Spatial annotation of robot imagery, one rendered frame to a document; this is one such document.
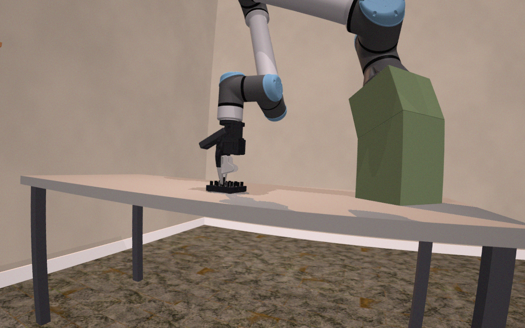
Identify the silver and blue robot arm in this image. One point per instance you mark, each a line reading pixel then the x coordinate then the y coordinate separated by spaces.
pixel 375 23

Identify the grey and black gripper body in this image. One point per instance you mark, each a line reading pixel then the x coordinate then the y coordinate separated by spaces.
pixel 232 142

